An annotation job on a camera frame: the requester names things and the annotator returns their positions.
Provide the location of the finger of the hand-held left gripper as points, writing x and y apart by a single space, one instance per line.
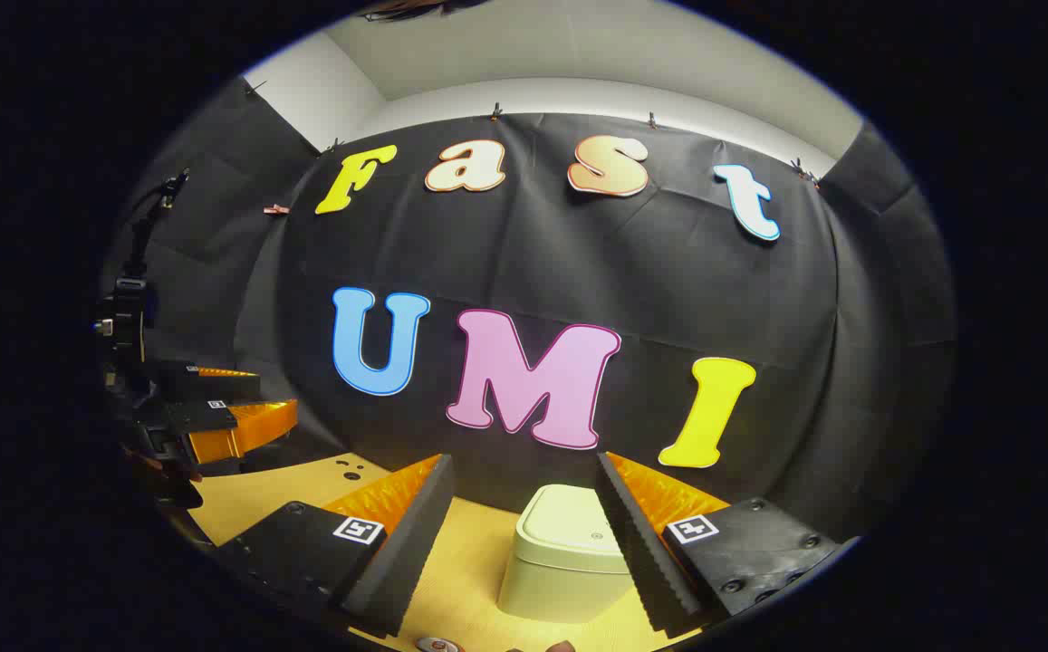
206 385
202 418

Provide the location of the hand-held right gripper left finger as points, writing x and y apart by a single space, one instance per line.
415 534

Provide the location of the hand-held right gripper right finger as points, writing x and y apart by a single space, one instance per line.
641 543

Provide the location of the green garbage bin lid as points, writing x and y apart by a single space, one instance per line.
569 530

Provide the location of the green desktop garbage bin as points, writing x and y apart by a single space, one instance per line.
551 593

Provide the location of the wooden desktop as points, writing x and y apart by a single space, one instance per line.
478 561

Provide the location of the black backdrop cloth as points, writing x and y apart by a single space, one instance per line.
668 299

